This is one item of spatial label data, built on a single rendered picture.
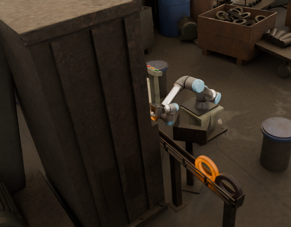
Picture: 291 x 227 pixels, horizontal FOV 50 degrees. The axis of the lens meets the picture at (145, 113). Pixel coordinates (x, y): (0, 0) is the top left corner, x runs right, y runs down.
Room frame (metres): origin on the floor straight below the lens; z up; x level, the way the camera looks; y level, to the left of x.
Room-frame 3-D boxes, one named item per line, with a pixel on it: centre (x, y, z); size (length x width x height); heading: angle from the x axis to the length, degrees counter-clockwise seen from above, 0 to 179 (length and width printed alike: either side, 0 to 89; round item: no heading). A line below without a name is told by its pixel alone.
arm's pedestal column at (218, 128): (2.76, -0.61, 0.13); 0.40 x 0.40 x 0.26; 32
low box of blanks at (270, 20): (4.64, -1.53, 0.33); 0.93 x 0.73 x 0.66; 39
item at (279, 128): (2.13, -1.16, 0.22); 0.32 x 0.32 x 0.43
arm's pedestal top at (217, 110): (2.76, -0.61, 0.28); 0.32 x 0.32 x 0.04; 32
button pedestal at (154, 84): (3.20, -0.14, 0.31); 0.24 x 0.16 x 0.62; 32
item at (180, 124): (1.98, -0.36, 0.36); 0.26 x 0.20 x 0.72; 67
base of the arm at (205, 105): (2.76, -0.60, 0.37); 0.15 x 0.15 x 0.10
